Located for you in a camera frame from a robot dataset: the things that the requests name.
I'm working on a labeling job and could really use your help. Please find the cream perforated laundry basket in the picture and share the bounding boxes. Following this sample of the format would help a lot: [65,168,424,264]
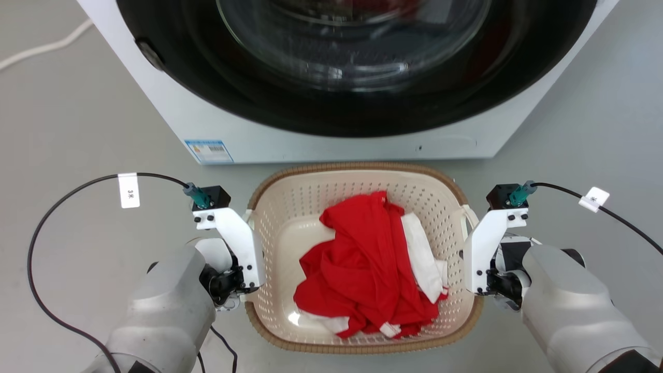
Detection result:
[243,162,484,355]

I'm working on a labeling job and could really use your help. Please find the blue white energy label sticker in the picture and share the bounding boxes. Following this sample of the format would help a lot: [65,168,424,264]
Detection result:
[184,139,234,165]

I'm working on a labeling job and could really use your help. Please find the black round washing machine door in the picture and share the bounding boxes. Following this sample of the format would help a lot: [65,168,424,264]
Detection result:
[115,0,599,138]

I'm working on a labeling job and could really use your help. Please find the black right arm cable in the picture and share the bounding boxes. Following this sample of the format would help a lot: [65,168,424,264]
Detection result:
[530,182,663,256]

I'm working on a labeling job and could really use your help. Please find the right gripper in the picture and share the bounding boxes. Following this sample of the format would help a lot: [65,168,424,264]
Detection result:
[486,235,543,312]

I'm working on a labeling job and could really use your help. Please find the white paper cable tag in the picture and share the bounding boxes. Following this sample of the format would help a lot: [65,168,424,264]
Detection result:
[118,172,141,209]
[578,186,611,213]

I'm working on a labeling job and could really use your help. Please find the white washing machine body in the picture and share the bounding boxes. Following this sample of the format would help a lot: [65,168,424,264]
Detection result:
[78,0,620,165]

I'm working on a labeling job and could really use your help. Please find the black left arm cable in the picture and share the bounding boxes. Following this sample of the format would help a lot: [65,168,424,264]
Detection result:
[27,173,190,373]

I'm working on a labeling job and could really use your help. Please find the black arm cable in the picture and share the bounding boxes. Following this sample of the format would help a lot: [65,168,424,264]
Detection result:
[530,182,663,256]
[27,173,190,373]

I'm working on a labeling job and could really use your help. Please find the white cord on floor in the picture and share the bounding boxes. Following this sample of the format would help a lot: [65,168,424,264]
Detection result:
[0,19,95,71]

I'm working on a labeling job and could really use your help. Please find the red garment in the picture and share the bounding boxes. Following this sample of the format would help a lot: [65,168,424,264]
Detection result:
[293,191,449,339]

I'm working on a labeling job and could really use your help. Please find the white garment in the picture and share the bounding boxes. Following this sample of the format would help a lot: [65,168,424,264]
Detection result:
[401,212,449,304]

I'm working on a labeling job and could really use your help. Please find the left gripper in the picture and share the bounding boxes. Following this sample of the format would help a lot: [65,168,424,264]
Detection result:
[195,237,248,312]

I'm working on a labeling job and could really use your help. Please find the grey oval door latch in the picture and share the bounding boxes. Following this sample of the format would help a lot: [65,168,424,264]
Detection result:
[135,38,166,71]

